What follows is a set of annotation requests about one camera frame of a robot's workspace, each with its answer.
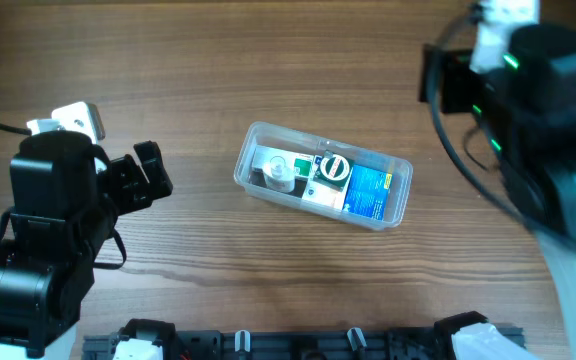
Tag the white Hansaplast plaster box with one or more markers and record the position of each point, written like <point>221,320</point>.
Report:
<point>321,194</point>

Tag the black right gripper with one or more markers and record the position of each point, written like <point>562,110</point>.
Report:
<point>463,81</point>

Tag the clear plastic container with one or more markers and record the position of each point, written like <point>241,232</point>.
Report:
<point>275,136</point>

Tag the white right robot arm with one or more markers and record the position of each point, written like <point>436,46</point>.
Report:
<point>527,110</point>

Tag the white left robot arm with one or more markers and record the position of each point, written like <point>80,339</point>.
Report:
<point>68,196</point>

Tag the white green medicine box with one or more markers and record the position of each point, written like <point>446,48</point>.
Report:
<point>301,164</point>

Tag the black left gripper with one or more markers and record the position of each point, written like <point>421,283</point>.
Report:
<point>131,179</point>

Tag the small white plastic bottle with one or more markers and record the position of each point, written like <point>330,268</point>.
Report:
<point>279,174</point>

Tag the blue cough drops box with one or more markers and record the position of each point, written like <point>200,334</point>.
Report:
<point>367,192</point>

